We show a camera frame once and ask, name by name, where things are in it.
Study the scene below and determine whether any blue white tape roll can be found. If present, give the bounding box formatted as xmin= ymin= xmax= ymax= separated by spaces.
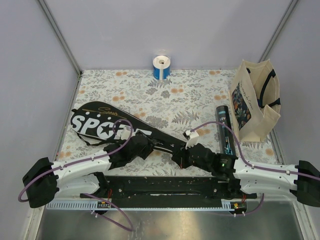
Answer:
xmin=152 ymin=55 xmax=171 ymax=80

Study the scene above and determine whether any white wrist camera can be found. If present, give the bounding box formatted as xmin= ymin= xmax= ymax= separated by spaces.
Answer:
xmin=120 ymin=126 xmax=132 ymax=140
xmin=183 ymin=129 xmax=200 ymax=149

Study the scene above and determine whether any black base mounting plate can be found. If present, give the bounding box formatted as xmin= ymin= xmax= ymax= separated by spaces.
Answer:
xmin=92 ymin=173 xmax=257 ymax=200

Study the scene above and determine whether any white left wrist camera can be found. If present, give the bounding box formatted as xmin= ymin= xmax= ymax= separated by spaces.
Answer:
xmin=120 ymin=126 xmax=132 ymax=140

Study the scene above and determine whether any black shuttlecock tube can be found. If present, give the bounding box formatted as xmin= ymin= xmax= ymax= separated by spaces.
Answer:
xmin=215 ymin=105 xmax=236 ymax=156

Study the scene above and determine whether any black sport racket cover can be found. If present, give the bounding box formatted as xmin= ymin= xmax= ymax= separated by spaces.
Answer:
xmin=70 ymin=101 xmax=185 ymax=147

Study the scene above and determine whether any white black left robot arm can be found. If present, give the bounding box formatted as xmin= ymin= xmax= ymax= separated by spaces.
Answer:
xmin=18 ymin=131 xmax=161 ymax=209

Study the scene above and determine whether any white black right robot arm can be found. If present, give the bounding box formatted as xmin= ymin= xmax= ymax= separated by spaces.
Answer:
xmin=171 ymin=143 xmax=320 ymax=207

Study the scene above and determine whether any beige canvas tote bag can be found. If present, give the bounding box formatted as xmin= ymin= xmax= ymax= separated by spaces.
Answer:
xmin=229 ymin=59 xmax=281 ymax=142

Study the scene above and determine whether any aluminium frame rail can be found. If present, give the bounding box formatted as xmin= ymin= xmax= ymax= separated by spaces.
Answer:
xmin=33 ymin=179 xmax=307 ymax=213

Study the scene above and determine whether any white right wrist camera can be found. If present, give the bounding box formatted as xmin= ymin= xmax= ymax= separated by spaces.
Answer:
xmin=183 ymin=129 xmax=200 ymax=149

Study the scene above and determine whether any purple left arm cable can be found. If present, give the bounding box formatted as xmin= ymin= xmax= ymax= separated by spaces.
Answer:
xmin=17 ymin=118 xmax=135 ymax=232

